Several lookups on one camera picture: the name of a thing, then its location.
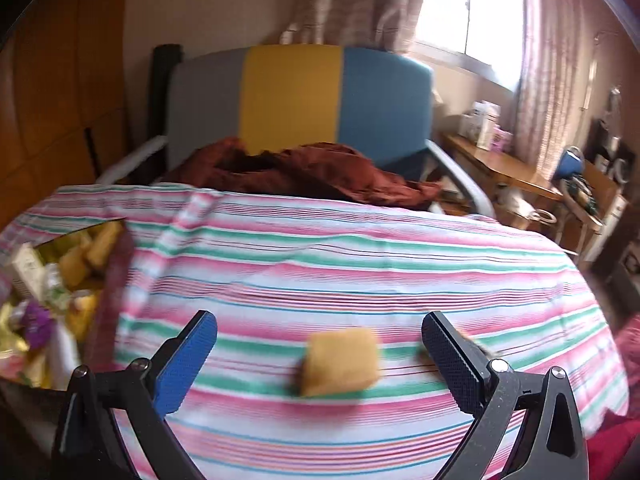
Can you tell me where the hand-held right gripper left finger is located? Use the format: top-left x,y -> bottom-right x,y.
52,310 -> 218,480

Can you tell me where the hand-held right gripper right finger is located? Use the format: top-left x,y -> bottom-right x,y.
421,311 -> 591,480

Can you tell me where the gold tin box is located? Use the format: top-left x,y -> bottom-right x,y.
0,217 -> 136,393

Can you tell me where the purple packet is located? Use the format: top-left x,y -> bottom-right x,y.
20,302 -> 53,346

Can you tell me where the striped bed sheet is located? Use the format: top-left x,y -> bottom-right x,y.
0,182 -> 631,480

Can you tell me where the pink cushion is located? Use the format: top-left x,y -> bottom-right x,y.
587,320 -> 640,480

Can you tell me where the wooden desk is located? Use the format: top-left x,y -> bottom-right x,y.
440,132 -> 563,201

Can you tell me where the cluttered wooden shelf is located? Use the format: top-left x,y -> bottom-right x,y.
562,160 -> 628,261

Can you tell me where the maroon quilted jacket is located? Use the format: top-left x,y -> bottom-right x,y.
172,137 -> 443,211

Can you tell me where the blue round object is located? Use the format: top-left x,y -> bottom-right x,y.
557,146 -> 586,178

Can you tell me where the tall white box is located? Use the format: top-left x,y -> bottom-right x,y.
472,101 -> 501,150

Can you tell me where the grey yellow blue chair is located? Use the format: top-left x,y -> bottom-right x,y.
95,45 -> 496,221

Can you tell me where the wooden wardrobe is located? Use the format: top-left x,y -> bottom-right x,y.
0,0 -> 131,231

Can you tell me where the patterned curtain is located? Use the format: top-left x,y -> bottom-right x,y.
515,0 -> 601,176
280,0 -> 433,53

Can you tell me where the window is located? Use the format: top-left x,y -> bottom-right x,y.
415,0 -> 526,91

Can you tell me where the white cable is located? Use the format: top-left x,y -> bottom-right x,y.
500,187 -> 556,223

